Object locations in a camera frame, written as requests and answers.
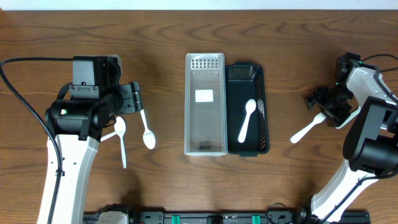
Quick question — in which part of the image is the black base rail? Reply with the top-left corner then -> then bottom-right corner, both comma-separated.
83,203 -> 371,224

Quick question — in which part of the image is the dark green plastic basket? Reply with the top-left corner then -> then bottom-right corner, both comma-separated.
225,62 -> 270,157

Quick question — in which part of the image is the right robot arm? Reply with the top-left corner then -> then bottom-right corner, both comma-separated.
184,52 -> 397,223

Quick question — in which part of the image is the white plastic fork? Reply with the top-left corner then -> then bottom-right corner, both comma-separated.
290,113 -> 326,144

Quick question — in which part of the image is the mint green plastic fork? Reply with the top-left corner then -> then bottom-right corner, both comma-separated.
336,106 -> 361,129

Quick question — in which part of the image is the white spoon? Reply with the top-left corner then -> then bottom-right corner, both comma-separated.
140,109 -> 156,149
114,116 -> 127,169
100,131 -> 117,142
238,99 -> 256,143

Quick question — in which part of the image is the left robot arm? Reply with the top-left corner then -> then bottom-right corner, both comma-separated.
38,55 -> 143,223

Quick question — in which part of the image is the translucent white plastic basket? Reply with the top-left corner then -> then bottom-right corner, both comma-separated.
184,53 -> 228,156

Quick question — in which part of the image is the white label sticker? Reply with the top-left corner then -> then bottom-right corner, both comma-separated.
195,90 -> 214,103

